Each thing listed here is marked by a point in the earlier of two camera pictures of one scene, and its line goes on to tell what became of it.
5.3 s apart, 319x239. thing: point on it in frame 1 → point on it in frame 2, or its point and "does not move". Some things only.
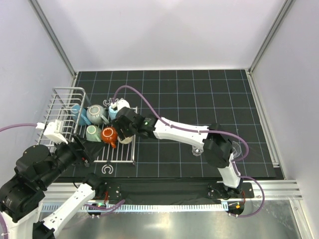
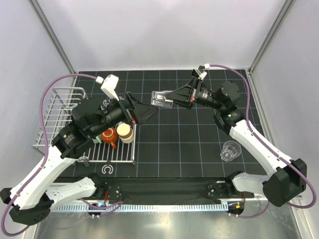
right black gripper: (118, 127) → (183, 94)
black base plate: (193, 189) does not move
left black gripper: (80, 151) → (142, 111)
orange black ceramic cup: (109, 135) does not move
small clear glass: (197, 150) → (158, 98)
